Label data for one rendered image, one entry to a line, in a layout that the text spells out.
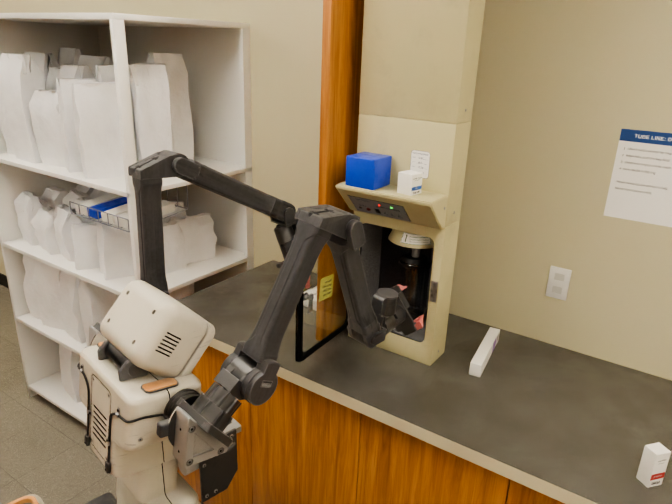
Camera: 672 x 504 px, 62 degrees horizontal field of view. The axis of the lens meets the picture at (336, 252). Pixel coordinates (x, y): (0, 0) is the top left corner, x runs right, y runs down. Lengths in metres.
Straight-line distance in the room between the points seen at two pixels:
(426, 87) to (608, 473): 1.10
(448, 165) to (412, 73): 0.28
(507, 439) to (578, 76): 1.11
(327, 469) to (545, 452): 0.71
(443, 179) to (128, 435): 1.05
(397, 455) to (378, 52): 1.17
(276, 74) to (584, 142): 1.28
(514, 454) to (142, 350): 0.95
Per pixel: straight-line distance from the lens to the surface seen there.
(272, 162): 2.56
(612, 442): 1.72
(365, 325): 1.41
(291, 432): 1.97
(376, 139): 1.73
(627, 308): 2.06
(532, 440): 1.64
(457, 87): 1.60
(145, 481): 1.42
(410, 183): 1.59
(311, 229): 1.13
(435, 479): 1.71
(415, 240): 1.76
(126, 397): 1.21
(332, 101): 1.72
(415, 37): 1.66
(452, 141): 1.62
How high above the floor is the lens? 1.90
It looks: 20 degrees down
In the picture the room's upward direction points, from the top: 2 degrees clockwise
